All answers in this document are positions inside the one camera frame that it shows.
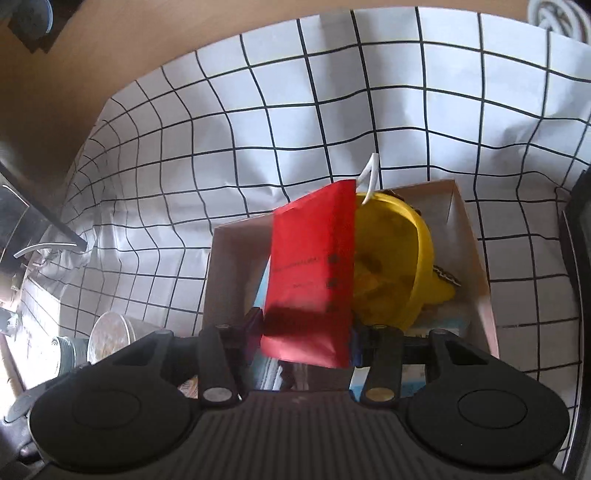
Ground pale pink cardboard box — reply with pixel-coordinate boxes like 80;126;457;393
202;179;501;403

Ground dark metal frame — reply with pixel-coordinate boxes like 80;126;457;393
0;148;88;252

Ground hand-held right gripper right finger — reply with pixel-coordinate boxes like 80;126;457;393
348;323;491;408

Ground dark blue object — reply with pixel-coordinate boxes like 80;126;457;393
0;0;83;54

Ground red packet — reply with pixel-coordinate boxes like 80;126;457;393
261;180;358;369

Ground white black checked tablecloth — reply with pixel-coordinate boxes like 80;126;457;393
21;7;591;467

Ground white cord loop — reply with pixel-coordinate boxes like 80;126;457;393
359;153;380;206

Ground small metal tin can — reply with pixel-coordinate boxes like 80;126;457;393
50;336;90;385

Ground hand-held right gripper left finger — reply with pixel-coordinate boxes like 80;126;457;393
117;308;265;409

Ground dark patterned cloth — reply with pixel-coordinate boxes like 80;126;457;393
433;264;463;288

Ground large metal tin can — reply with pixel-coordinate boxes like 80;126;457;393
87;311;162;366

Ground yellow plastic bowl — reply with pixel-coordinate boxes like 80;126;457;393
353;191;463;332

